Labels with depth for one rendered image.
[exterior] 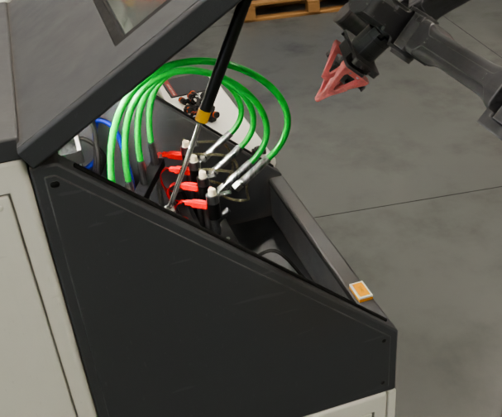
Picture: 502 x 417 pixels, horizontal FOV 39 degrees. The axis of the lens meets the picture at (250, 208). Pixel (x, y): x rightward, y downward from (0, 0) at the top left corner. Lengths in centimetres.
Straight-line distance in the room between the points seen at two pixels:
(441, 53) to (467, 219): 233
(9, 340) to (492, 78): 81
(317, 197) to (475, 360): 127
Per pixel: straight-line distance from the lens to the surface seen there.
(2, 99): 112
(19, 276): 110
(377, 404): 152
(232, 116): 217
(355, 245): 324
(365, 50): 136
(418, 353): 273
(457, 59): 113
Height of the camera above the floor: 190
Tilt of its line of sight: 33 degrees down
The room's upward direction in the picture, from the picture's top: 5 degrees counter-clockwise
